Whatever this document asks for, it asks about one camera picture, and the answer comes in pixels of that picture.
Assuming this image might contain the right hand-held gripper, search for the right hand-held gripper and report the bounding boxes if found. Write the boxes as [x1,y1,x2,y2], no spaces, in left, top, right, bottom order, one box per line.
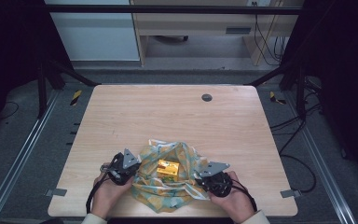
[194,161,233,199]

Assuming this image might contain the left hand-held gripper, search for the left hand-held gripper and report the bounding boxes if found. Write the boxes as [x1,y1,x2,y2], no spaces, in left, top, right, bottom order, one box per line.
[100,148,143,187]

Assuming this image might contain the teal fruit-print bag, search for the teal fruit-print bag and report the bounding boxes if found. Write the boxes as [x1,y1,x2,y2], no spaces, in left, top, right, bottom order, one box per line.
[131,138,213,215]

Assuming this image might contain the yellow box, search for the yellow box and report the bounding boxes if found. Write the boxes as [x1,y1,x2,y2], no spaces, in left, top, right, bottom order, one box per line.
[156,159,181,183]

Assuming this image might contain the person's right hand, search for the person's right hand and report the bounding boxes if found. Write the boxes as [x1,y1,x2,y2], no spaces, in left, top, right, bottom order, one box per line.
[207,170,256,224]

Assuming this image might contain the person's left hand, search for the person's left hand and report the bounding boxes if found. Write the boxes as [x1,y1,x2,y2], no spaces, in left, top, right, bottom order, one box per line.
[90,171,135,219]

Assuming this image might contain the yellow clamp left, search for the yellow clamp left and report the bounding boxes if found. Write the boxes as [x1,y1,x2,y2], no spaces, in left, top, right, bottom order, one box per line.
[70,90,84,107]

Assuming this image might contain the yellow clamp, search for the yellow clamp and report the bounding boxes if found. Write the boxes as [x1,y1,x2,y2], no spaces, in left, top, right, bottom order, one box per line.
[70,90,84,107]
[268,91,287,106]

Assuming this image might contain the yellow clamp right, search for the yellow clamp right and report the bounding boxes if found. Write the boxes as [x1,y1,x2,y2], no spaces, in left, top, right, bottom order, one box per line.
[268,91,287,106]

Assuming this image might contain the black metal stand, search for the black metal stand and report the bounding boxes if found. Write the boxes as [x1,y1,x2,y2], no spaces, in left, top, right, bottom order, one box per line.
[245,61,310,119]
[36,58,102,119]

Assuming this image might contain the white cabinet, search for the white cabinet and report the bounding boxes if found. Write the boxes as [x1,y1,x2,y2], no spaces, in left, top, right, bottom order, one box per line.
[44,0,141,62]

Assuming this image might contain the black curtain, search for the black curtain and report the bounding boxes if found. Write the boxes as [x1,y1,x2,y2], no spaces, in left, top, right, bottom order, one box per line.
[0,0,76,138]
[281,0,358,190]

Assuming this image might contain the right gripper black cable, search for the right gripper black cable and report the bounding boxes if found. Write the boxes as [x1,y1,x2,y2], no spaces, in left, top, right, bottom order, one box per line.
[229,181,258,213]

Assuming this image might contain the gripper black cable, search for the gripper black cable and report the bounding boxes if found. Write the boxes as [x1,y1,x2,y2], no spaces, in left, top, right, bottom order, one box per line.
[85,172,111,215]
[229,181,258,213]

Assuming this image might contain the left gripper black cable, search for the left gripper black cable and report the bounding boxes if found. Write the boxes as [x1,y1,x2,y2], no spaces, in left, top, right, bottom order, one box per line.
[85,172,111,215]

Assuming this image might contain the grey table bracket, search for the grey table bracket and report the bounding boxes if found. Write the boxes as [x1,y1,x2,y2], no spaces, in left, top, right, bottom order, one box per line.
[44,188,68,198]
[280,189,303,199]

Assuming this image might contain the black floor cables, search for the black floor cables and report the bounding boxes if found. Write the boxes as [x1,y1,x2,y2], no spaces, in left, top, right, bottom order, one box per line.
[269,77,323,194]

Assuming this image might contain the aluminium floor rail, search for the aluminium floor rail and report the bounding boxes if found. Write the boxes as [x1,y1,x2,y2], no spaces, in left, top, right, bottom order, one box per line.
[282,92,358,224]
[0,89,61,224]

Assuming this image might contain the thin black floor cable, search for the thin black floor cable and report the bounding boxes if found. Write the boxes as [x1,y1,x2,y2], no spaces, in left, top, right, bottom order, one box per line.
[0,100,21,121]

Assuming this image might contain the black hanging cables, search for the black hanging cables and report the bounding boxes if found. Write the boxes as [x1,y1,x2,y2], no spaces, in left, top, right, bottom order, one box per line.
[253,1,289,67]

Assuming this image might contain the black horizontal frame bar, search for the black horizontal frame bar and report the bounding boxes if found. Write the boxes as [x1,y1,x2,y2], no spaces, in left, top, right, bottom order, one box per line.
[43,4,304,16]

